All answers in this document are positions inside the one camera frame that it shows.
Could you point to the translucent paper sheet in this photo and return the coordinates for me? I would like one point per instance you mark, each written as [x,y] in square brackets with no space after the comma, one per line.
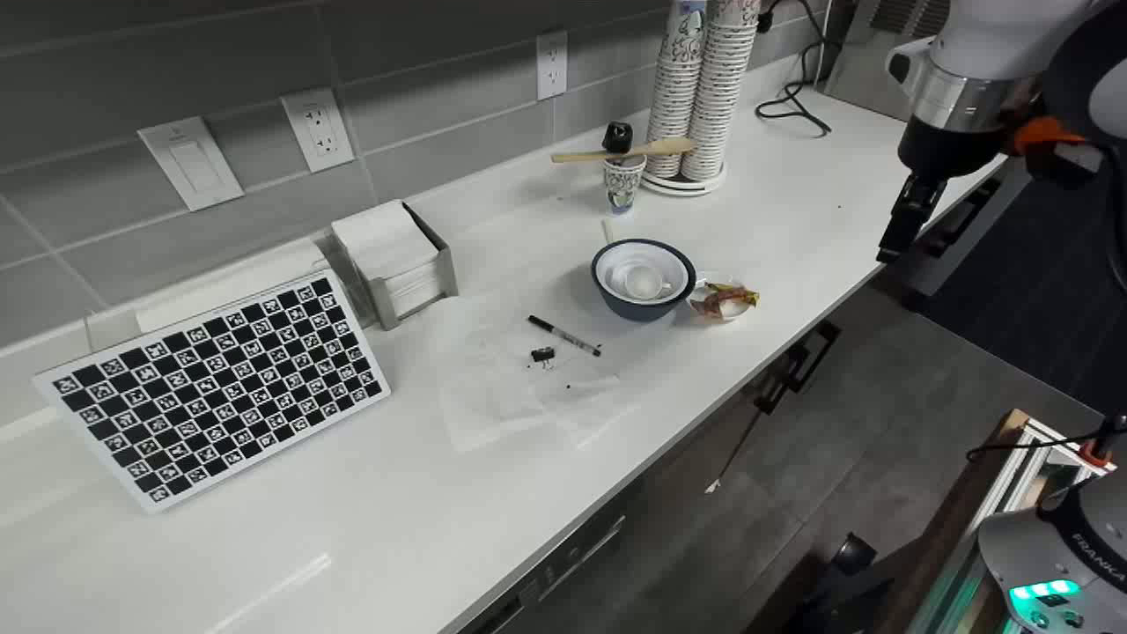
[516,401]

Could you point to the black pen cap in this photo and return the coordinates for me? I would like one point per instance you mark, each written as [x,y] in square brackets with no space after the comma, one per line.
[543,355]

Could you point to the black marker pen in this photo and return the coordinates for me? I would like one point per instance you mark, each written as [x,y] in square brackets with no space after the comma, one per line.
[565,337]

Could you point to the round white cup tray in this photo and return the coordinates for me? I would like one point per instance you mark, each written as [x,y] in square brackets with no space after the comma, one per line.
[683,184]

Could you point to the black white checkerboard calibration board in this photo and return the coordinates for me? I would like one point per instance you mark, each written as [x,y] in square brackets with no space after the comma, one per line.
[218,388]

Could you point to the white double wall outlet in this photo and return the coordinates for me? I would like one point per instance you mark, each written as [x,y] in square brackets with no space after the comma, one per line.
[319,127]

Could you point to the small glass jar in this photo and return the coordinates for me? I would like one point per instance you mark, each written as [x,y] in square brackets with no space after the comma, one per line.
[625,184]

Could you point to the white bowl dark blue outside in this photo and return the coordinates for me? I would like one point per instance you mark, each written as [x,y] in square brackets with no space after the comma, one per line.
[644,281]

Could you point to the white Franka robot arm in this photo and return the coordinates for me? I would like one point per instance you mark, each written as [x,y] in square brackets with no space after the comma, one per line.
[997,46]

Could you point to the wooden cart frame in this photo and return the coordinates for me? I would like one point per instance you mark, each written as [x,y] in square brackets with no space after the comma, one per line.
[956,516]

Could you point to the tall paper cup stack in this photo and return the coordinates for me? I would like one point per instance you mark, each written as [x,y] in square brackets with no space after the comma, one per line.
[724,82]

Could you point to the brown red snack packet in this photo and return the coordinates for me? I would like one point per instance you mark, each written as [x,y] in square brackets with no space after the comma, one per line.
[735,295]

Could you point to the grey napkin dispenser box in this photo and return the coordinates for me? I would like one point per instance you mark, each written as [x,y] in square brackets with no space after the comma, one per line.
[394,265]

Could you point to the narrow white wall outlet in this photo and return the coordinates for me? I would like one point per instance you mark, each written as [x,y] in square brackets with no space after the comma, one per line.
[551,66]

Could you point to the wooden stir stick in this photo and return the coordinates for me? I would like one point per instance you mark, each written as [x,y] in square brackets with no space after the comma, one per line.
[586,152]

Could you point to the black ball-top stopper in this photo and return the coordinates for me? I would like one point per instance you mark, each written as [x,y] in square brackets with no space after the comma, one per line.
[618,140]

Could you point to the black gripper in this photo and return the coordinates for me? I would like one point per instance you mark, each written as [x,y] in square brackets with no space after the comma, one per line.
[946,150]

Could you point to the white light switch plate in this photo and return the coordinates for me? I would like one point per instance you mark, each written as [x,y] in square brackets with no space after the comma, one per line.
[192,165]

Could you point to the black caster wheel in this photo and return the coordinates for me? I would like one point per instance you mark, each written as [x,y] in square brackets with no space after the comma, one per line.
[855,551]

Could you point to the shorter paper cup stack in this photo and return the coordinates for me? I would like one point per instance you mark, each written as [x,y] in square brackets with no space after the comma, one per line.
[673,82]

